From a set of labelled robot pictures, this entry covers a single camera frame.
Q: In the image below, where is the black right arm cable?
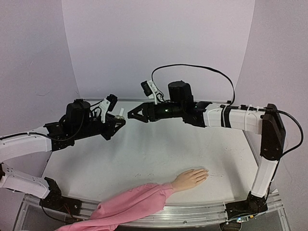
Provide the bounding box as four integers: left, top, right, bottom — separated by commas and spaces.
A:
151, 63, 236, 105

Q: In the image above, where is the aluminium front base frame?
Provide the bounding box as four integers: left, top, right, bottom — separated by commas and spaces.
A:
13, 191, 291, 231

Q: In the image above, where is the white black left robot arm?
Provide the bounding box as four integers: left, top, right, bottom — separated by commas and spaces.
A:
0, 94, 126, 210

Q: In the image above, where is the clear nail polish bottle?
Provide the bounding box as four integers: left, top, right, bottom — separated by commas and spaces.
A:
115, 115, 125, 120

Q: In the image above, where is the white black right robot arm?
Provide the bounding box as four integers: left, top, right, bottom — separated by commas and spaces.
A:
128, 80, 286, 218

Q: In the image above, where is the mannequin hand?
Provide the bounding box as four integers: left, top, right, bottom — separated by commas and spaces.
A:
171, 168, 209, 193

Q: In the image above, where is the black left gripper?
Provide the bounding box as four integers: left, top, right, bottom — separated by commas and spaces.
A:
74, 114, 127, 141

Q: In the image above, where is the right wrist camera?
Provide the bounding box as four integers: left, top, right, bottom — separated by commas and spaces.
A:
141, 80, 164, 104

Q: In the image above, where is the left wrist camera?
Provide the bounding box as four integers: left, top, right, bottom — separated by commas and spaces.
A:
99, 94, 118, 123

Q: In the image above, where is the pink sleeved forearm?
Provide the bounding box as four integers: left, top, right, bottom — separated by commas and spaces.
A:
58, 183, 174, 231

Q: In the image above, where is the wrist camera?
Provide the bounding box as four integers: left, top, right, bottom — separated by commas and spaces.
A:
99, 94, 118, 123
141, 80, 164, 104

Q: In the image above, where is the aluminium back table rail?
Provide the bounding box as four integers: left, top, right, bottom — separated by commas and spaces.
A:
83, 97, 227, 104

